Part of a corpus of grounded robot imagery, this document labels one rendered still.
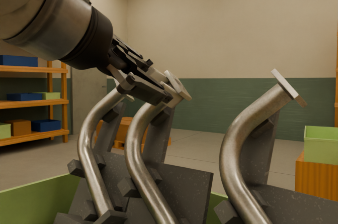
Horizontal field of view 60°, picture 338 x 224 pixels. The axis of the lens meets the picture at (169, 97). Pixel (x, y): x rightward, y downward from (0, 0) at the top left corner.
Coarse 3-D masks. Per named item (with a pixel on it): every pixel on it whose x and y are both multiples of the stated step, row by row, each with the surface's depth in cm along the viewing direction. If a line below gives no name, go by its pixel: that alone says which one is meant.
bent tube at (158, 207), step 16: (176, 80) 52; (144, 112) 51; (128, 128) 52; (144, 128) 52; (128, 144) 51; (128, 160) 50; (144, 176) 47; (144, 192) 46; (160, 192) 46; (160, 208) 44
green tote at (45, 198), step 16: (64, 176) 70; (0, 192) 59; (16, 192) 61; (32, 192) 64; (48, 192) 67; (64, 192) 70; (0, 208) 59; (16, 208) 61; (32, 208) 64; (48, 208) 67; (64, 208) 70; (208, 208) 59
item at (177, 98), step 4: (164, 84) 46; (164, 88) 46; (168, 88) 47; (172, 88) 48; (168, 92) 48; (172, 92) 48; (176, 92) 49; (176, 96) 49; (180, 96) 50; (172, 100) 50; (176, 100) 50; (180, 100) 51; (168, 104) 50; (172, 104) 50; (176, 104) 51
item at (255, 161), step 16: (256, 128) 43; (272, 128) 44; (256, 144) 45; (272, 144) 44; (240, 160) 45; (256, 160) 44; (256, 176) 43; (272, 192) 41; (288, 192) 39; (272, 208) 40; (288, 208) 39; (304, 208) 38; (320, 208) 36; (336, 208) 35
